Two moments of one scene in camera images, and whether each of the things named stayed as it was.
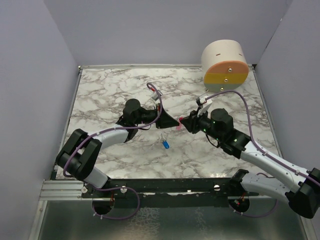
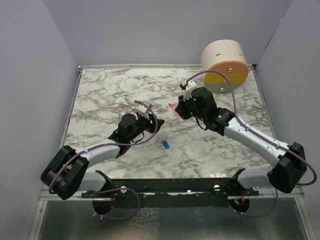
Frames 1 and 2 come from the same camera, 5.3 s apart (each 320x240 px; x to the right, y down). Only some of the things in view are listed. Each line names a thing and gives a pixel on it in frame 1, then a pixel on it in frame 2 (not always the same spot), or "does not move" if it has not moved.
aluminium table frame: (173, 152) does not move
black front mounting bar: (174, 192) does not move
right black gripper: (191, 122) -> (180, 108)
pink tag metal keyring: (179, 126) -> (173, 106)
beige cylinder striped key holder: (224, 65) does not move
